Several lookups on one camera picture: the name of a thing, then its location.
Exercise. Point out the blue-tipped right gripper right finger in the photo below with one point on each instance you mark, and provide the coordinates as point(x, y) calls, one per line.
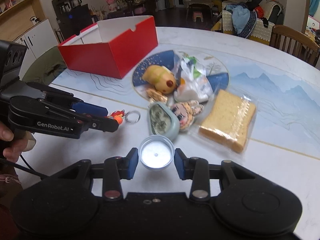
point(197, 170)

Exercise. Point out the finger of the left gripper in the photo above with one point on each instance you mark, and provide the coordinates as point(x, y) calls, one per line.
point(87, 107)
point(88, 121)

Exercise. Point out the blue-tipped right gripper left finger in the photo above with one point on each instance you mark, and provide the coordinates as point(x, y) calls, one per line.
point(114, 170)

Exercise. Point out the red orange toy keychain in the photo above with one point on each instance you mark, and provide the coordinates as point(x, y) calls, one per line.
point(130, 117)

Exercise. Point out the white round lid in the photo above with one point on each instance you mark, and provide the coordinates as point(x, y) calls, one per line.
point(156, 152)

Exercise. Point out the person's left hand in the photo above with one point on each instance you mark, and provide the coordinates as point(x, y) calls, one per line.
point(16, 146)

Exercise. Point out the green jacket on chair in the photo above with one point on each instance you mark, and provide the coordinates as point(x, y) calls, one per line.
point(46, 68)

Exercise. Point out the bagged bread slice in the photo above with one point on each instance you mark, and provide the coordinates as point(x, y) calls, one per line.
point(229, 120)

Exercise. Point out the small biscuit packet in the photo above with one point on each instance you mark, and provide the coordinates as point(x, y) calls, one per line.
point(156, 96)

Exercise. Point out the teal tin with flowers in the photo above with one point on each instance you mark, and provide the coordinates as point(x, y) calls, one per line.
point(162, 121)

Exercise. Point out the white cabinet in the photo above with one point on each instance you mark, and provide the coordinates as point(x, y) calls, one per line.
point(38, 40)

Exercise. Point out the red cardboard box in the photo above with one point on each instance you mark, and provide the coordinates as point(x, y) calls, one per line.
point(112, 47)

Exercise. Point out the yellow capybara plush toy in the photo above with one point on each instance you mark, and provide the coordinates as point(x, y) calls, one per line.
point(161, 78)

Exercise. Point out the white plastic bag package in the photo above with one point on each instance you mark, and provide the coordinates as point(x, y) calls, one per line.
point(190, 75)

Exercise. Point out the black water dispenser cabinet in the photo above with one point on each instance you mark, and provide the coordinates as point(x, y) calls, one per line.
point(72, 16)

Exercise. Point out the pink pig plush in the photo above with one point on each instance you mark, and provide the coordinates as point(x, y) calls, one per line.
point(112, 5)

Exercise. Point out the pink plastic stool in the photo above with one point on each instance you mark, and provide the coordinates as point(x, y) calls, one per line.
point(197, 15)

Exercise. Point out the wooden chair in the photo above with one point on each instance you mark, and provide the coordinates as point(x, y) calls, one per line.
point(295, 43)

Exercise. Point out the sofa with clothes pile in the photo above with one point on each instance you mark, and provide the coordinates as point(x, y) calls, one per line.
point(252, 19)

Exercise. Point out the cartoon girl keychain figure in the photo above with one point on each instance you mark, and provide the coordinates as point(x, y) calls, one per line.
point(186, 112)

